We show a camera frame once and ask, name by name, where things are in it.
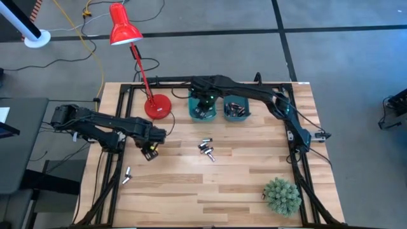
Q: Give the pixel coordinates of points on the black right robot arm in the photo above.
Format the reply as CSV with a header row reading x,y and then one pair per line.
x,y
248,90

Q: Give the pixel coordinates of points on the black equipment box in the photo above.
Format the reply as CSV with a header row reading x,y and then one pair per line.
x,y
399,103

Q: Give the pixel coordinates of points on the red desk lamp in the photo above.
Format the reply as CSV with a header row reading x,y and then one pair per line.
x,y
122,28

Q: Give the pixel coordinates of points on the black aluminium table frame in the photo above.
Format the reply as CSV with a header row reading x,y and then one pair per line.
x,y
133,86

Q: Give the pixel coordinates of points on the green artificial plant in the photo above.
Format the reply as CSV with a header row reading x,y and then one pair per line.
x,y
283,197

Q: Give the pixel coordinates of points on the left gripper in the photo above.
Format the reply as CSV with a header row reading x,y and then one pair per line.
x,y
154,135

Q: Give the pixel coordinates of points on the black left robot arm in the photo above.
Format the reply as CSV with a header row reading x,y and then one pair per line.
x,y
105,122

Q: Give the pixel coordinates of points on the blue plastic bin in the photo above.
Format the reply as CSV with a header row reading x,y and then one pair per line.
x,y
237,119

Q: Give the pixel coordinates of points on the green plastic bin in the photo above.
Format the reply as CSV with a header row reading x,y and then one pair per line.
x,y
210,119

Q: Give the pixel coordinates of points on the white paper sheet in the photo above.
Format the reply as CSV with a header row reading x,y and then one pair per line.
x,y
3,114

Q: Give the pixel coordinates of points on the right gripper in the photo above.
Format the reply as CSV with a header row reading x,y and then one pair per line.
x,y
206,100

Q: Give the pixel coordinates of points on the white pole stand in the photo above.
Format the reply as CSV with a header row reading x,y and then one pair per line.
x,y
37,39

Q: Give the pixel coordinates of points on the grey desk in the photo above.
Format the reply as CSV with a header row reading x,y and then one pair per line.
x,y
22,152

